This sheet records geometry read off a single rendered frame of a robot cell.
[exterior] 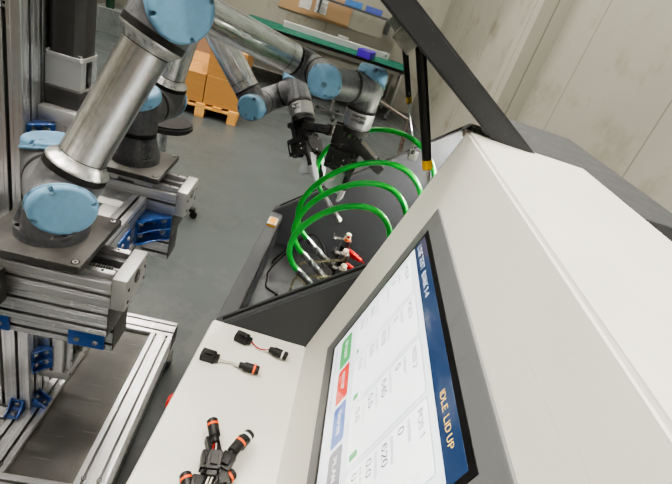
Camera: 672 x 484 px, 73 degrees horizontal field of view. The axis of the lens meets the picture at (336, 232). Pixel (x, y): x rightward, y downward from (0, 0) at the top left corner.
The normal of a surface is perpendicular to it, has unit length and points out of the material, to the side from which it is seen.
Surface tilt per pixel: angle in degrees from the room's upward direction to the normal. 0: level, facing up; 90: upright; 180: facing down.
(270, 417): 0
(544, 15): 90
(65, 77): 90
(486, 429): 76
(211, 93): 90
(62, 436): 0
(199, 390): 0
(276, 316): 90
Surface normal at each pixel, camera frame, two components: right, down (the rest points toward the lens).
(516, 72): 0.01, 0.47
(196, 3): 0.59, 0.43
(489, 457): -0.86, -0.49
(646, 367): 0.29, -0.84
